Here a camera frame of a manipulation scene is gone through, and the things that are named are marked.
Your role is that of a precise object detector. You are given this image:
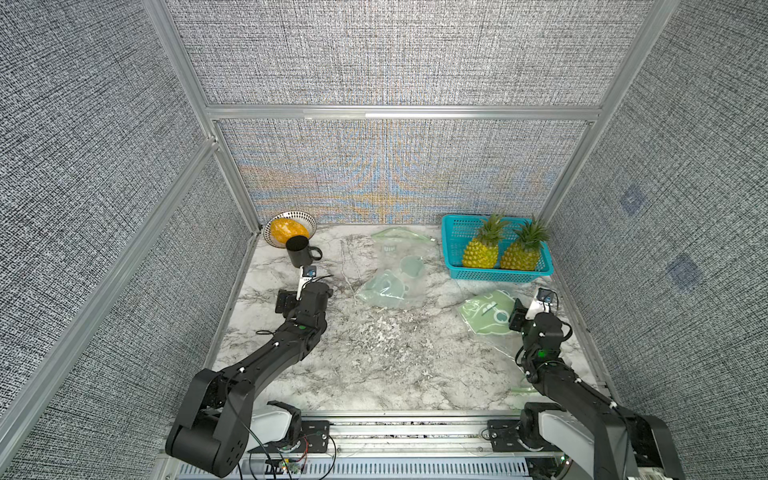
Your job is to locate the clear green zip-top bag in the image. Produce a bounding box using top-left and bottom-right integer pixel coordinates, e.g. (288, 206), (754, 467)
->
(457, 288), (535, 395)

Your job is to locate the yellow pineapple with green crown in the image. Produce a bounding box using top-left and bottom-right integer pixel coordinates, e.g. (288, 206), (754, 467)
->
(500, 218), (550, 271)

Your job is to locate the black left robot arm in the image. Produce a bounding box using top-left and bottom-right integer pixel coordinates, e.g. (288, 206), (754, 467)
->
(165, 281), (333, 478)

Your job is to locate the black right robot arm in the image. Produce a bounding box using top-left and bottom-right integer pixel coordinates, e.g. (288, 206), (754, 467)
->
(485, 301), (685, 479)

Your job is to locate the black mug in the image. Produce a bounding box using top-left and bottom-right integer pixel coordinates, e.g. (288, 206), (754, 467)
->
(285, 235), (323, 268)

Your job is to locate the orange fruit in bowl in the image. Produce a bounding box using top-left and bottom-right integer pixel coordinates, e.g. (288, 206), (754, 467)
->
(270, 218), (310, 244)

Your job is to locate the patterned white bowl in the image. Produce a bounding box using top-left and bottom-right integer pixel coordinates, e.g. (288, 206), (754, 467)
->
(261, 211), (317, 249)

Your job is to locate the teal plastic basket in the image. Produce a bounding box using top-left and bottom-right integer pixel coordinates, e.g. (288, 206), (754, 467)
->
(441, 214), (554, 283)

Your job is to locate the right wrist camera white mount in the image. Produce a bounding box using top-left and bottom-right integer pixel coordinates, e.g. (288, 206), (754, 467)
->
(526, 287), (559, 320)

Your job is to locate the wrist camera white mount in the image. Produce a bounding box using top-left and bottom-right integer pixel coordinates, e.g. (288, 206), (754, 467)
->
(526, 287), (559, 320)
(296, 265), (317, 300)

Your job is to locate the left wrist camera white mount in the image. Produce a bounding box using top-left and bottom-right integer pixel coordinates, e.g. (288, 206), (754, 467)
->
(296, 265), (317, 300)

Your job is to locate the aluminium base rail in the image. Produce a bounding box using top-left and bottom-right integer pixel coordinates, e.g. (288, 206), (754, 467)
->
(149, 409), (661, 480)

